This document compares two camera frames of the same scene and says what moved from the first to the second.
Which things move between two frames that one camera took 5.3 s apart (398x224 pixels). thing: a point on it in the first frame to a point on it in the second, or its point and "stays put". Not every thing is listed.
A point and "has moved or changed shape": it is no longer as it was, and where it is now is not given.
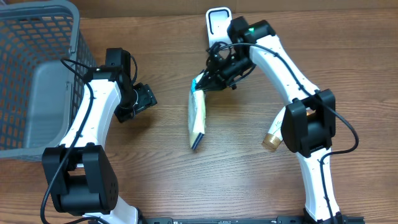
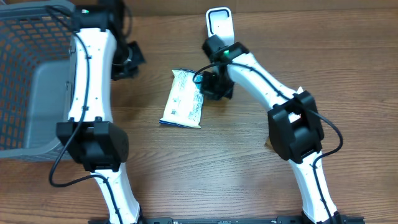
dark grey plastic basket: x=39 y=94 stays put
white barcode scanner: x=217 y=20 stays put
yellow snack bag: x=197 y=113 has moved or changed shape
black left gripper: x=147 y=99 to x=139 y=58
